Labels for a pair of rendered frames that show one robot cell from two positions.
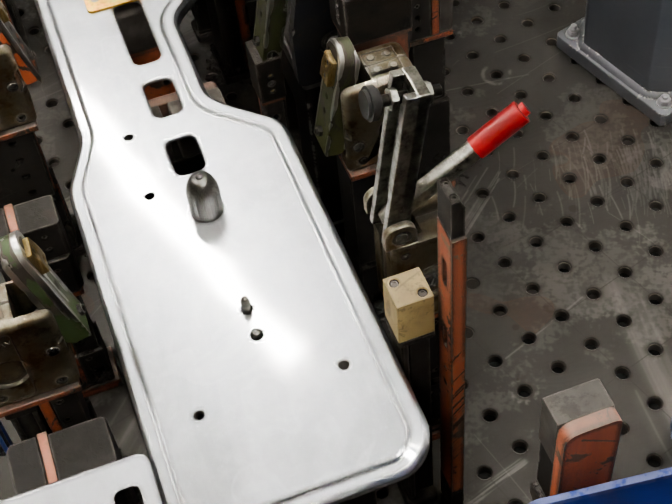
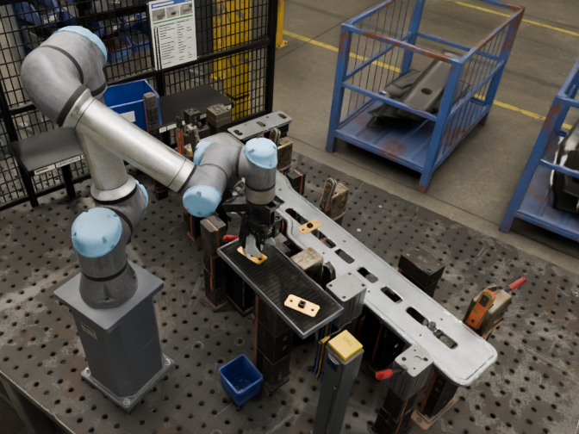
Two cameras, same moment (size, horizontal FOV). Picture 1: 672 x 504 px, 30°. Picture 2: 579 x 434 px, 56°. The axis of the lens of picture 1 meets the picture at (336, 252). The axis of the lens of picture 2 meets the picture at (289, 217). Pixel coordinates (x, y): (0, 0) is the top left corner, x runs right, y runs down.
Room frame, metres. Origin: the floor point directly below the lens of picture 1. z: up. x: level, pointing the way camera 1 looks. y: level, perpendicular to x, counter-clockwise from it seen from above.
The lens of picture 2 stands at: (2.29, -0.51, 2.23)
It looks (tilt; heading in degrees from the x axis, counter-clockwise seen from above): 41 degrees down; 152
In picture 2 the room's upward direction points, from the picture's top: 5 degrees clockwise
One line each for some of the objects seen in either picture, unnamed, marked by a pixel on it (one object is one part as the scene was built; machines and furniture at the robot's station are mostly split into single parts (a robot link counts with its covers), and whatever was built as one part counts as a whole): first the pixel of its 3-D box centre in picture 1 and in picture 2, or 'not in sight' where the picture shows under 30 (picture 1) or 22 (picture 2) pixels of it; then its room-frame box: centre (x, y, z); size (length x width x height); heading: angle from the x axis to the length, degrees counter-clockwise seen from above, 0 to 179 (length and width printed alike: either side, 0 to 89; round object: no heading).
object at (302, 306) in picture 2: not in sight; (301, 304); (1.52, -0.04, 1.17); 0.08 x 0.04 x 0.01; 39
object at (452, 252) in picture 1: (452, 371); (183, 173); (0.60, -0.09, 0.95); 0.03 x 0.01 x 0.50; 15
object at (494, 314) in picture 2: not in sight; (474, 334); (1.63, 0.53, 0.88); 0.15 x 0.11 x 0.36; 105
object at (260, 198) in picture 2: not in sight; (260, 189); (1.32, -0.08, 1.40); 0.08 x 0.08 x 0.05
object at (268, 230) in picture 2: not in sight; (261, 215); (1.33, -0.08, 1.32); 0.09 x 0.08 x 0.12; 24
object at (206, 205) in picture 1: (204, 197); not in sight; (0.78, 0.12, 1.02); 0.03 x 0.03 x 0.07
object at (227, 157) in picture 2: not in sight; (217, 163); (1.28, -0.18, 1.48); 0.11 x 0.11 x 0.08; 56
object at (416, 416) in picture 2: not in sight; (445, 381); (1.72, 0.36, 0.84); 0.18 x 0.06 x 0.29; 105
